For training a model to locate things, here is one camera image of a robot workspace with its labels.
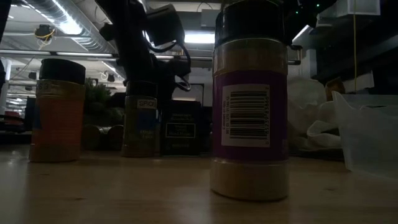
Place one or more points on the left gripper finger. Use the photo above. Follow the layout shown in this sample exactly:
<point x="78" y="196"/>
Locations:
<point x="171" y="74"/>

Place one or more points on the black spice tin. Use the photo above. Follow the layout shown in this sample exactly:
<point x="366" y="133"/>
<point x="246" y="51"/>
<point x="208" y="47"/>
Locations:
<point x="180" y="127"/>

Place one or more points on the purple label black lid jar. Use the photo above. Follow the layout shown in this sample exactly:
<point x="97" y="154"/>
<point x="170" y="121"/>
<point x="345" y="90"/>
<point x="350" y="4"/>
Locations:
<point x="248" y="118"/>

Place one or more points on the clear plastic bin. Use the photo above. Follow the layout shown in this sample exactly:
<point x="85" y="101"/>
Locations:
<point x="370" y="137"/>

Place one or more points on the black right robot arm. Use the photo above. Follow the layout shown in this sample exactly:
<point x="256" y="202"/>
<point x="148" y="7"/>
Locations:
<point x="308" y="15"/>

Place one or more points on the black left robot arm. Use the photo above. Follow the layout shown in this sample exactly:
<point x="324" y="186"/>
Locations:
<point x="124" y="9"/>

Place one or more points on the ceiling light panel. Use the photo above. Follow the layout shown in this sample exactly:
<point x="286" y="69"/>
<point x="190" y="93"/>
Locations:
<point x="199" y="38"/>

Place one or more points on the green artificial succulent plant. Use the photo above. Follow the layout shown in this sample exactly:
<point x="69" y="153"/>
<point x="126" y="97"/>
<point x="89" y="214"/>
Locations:
<point x="99" y="102"/>

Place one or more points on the grey round puck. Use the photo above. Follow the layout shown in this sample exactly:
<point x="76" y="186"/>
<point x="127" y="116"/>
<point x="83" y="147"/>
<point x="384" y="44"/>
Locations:
<point x="57" y="118"/>

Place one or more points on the white cloth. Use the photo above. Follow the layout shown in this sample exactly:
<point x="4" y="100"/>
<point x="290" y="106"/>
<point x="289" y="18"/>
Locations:
<point x="314" y="124"/>

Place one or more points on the mustard yellow cloth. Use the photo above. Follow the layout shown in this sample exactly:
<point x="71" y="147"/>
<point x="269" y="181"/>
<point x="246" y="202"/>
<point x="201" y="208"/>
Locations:
<point x="335" y="87"/>

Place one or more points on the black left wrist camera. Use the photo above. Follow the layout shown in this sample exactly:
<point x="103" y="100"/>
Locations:
<point x="164" y="25"/>

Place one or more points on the silver ventilation duct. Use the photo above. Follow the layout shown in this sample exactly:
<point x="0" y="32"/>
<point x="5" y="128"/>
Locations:
<point x="77" y="28"/>

